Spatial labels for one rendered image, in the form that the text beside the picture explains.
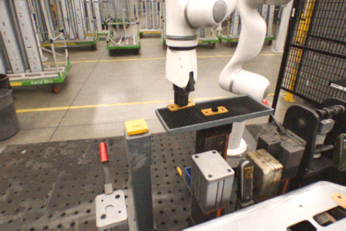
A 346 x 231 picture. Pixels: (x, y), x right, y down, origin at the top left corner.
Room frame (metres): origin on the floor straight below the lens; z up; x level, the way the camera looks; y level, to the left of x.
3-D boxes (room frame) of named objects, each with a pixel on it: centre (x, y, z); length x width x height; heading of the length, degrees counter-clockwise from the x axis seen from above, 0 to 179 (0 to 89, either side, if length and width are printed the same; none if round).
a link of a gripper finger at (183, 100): (0.56, -0.04, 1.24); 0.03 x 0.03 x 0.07; 29
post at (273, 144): (0.55, -0.31, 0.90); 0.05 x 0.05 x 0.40; 20
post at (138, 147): (0.53, 0.11, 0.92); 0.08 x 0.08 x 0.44; 20
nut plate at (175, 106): (0.58, -0.03, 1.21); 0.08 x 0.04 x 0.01; 119
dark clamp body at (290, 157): (0.56, -0.37, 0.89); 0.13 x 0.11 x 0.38; 20
